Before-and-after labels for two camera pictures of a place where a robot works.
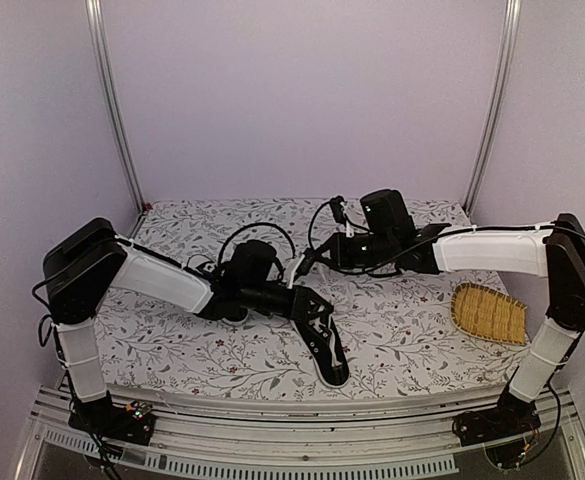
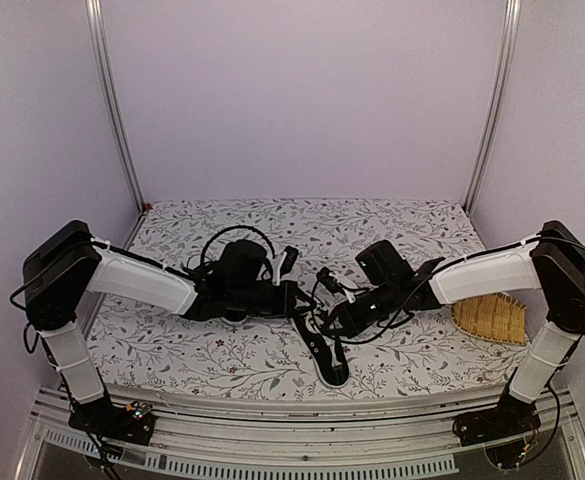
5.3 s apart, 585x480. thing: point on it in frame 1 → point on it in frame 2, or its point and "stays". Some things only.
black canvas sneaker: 238,315 stays
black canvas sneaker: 327,350 stays
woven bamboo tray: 488,313 stays
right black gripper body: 356,258 → 358,323
